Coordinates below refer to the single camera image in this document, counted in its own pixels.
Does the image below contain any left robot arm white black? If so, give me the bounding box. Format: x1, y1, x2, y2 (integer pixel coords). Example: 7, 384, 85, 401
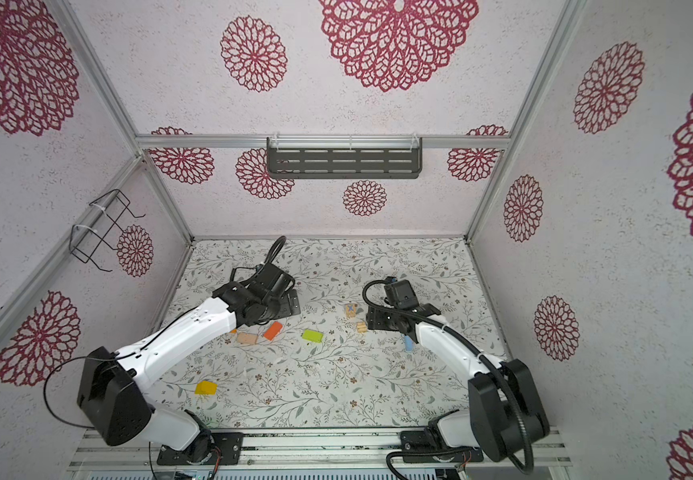
78, 264, 296, 451

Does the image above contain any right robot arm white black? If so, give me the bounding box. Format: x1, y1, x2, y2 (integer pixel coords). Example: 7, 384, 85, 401
366, 302, 550, 474

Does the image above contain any red-orange wood block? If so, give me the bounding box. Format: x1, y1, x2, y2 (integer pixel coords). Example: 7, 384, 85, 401
262, 321, 284, 341

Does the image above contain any natural plain wood block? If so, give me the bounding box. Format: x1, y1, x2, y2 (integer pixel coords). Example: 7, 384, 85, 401
236, 332, 258, 345

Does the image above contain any lime green wood block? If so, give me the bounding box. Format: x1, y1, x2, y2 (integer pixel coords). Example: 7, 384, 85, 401
302, 329, 324, 344

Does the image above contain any yellow wood block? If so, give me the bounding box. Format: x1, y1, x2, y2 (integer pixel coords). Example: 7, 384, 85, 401
194, 381, 218, 396

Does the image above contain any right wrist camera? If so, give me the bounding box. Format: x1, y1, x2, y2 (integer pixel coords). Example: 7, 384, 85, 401
384, 277, 419, 310

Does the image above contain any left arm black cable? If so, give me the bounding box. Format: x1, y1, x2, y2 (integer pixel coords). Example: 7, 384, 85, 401
42, 235, 290, 430

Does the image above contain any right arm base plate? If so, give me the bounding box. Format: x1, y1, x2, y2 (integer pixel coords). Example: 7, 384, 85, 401
399, 429, 484, 464

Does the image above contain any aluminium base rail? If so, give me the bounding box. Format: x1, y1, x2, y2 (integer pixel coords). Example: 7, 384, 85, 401
68, 427, 573, 472

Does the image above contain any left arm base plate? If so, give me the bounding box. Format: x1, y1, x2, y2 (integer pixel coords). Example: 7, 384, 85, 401
156, 432, 244, 466

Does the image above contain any grey metal wall shelf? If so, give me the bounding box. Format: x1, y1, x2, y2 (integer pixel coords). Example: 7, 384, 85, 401
266, 137, 423, 180

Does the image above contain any black wire wall rack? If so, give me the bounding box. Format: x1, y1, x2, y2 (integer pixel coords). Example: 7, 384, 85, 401
68, 188, 146, 273

